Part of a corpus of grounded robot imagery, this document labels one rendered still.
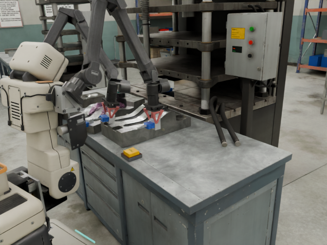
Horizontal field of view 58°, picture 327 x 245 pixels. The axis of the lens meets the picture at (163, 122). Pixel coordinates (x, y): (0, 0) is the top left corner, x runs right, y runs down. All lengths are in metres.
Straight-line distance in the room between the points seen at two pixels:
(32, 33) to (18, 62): 7.36
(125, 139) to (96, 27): 0.61
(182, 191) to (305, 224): 1.43
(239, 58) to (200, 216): 1.13
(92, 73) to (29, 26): 7.51
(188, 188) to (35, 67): 0.81
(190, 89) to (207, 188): 1.44
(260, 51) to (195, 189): 1.01
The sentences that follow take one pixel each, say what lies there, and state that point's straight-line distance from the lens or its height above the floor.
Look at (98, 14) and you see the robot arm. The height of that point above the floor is 1.49.
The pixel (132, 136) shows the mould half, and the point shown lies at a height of 0.85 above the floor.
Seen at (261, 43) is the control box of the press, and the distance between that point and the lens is 1.93.
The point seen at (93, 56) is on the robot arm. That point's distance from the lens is 1.36.
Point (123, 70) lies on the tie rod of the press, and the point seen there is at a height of 0.96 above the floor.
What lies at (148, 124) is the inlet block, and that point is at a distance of 1.54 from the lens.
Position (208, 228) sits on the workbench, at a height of 0.61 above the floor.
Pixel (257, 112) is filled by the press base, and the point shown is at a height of 0.70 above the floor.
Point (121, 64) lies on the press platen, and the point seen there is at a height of 1.02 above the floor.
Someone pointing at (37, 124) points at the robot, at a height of 1.05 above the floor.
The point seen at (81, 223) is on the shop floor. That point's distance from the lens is 2.48.
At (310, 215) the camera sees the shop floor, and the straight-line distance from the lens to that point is 2.63.
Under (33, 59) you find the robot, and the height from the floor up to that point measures 1.33.
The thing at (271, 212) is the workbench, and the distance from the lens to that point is 1.76.
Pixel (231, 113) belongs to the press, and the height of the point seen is 0.76.
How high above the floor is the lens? 1.49
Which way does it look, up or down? 20 degrees down
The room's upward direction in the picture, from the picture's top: 2 degrees counter-clockwise
